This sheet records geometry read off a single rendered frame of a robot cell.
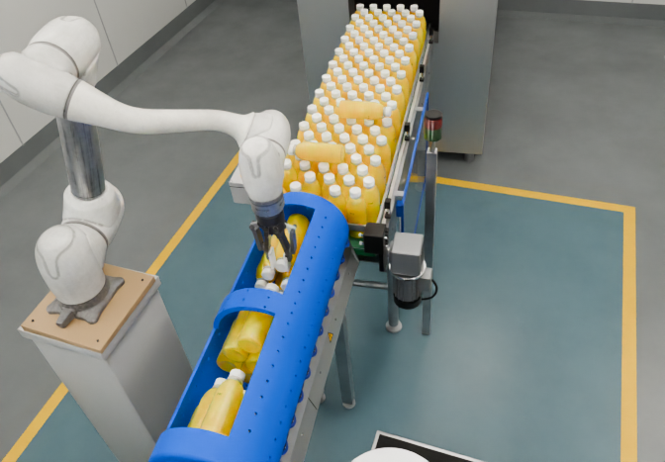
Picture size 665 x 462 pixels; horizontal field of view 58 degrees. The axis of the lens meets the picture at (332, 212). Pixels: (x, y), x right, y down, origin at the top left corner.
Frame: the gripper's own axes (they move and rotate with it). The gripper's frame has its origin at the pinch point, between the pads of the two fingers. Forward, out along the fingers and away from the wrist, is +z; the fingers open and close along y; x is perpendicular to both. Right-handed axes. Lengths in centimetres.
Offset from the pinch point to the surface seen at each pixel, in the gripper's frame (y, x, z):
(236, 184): -31, 41, 9
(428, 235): 36, 67, 51
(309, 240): 7.6, 5.9, -3.0
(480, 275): 60, 110, 118
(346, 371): 9, 22, 89
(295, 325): 11.0, -22.0, 0.0
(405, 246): 30, 42, 32
